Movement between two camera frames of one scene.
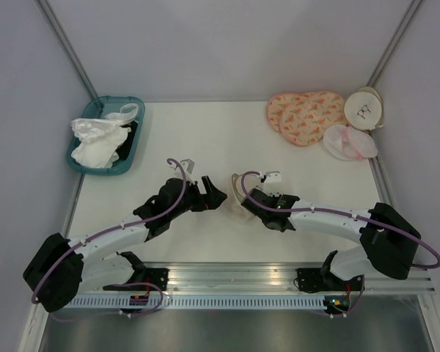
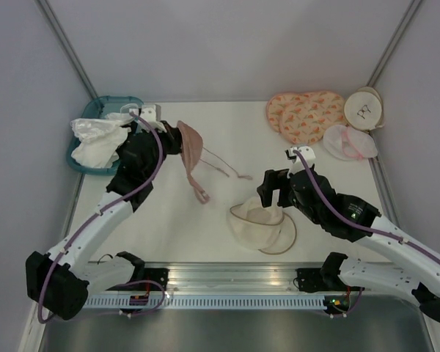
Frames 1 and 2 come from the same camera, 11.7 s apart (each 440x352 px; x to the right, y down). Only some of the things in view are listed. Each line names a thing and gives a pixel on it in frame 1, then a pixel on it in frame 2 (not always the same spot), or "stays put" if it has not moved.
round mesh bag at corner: x=364 y=108 stays put
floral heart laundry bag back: x=274 y=106 stays put
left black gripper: x=211 y=200 -> x=172 y=135
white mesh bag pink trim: x=350 y=144 stays put
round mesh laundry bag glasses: x=243 y=185 -> x=268 y=229
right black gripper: x=276 y=197 -> x=273 y=180
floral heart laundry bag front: x=304 y=122 stays put
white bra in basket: x=100 y=138 stays put
